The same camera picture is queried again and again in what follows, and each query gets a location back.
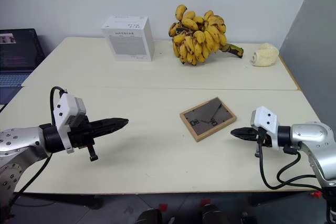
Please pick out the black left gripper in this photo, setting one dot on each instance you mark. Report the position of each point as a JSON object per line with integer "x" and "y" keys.
{"x": 80, "y": 136}

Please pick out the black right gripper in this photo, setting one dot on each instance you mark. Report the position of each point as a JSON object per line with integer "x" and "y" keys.
{"x": 265, "y": 140}

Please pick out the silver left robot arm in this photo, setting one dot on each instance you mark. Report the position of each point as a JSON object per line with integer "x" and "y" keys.
{"x": 18, "y": 140}

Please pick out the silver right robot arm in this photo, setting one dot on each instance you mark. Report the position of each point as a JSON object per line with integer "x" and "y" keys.
{"x": 312, "y": 134}

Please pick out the black laptop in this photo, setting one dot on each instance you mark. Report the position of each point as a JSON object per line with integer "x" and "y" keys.
{"x": 15, "y": 51}

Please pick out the wooden framed square clock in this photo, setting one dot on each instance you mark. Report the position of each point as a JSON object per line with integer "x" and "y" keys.
{"x": 207, "y": 119}

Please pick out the black table base bar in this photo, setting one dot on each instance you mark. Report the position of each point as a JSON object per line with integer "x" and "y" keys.
{"x": 65, "y": 200}

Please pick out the dark rounded shape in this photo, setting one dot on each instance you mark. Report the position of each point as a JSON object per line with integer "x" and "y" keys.
{"x": 214, "y": 214}
{"x": 149, "y": 216}

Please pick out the white cardboard box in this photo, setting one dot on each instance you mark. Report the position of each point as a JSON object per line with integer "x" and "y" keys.
{"x": 128, "y": 40}

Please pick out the small red object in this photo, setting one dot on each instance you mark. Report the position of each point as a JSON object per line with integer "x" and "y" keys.
{"x": 316, "y": 194}

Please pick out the yellow banana bunch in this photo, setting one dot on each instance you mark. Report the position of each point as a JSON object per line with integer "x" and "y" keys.
{"x": 199, "y": 37}

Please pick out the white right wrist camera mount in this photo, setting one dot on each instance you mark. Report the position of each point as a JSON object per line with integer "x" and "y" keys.
{"x": 265, "y": 119}

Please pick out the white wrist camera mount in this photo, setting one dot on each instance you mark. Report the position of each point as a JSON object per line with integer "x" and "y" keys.
{"x": 265, "y": 119}
{"x": 65, "y": 108}

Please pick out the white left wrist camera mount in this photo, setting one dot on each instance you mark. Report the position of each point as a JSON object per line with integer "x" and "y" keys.
{"x": 65, "y": 108}

